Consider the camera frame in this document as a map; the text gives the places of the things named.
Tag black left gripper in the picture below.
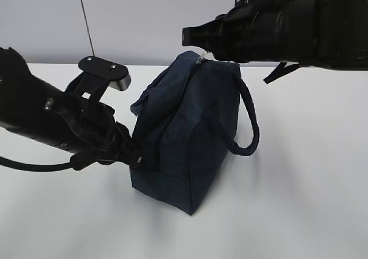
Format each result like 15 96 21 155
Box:
57 96 150 172

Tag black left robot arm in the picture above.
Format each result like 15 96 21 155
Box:
1 48 146 172

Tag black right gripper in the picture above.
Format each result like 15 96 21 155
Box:
182 0 285 63

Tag dark blue lunch bag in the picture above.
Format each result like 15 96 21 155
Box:
130 51 259 215

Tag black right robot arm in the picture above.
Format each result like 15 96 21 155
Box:
182 0 367 70

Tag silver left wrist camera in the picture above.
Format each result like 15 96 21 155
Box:
65 56 132 101

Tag black cables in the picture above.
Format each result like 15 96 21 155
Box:
0 152 95 173

